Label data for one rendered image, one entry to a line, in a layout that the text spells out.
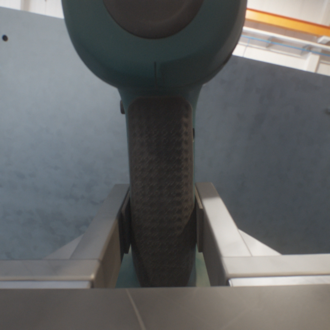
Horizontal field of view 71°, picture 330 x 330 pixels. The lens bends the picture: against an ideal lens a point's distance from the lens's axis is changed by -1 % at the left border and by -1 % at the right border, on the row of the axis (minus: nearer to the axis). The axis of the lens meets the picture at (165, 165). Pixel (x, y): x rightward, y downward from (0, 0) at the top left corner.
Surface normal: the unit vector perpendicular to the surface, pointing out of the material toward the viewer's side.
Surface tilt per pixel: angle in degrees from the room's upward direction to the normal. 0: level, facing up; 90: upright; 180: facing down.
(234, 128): 90
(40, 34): 90
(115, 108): 90
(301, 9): 90
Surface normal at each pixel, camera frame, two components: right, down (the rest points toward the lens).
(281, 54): 0.00, 0.26
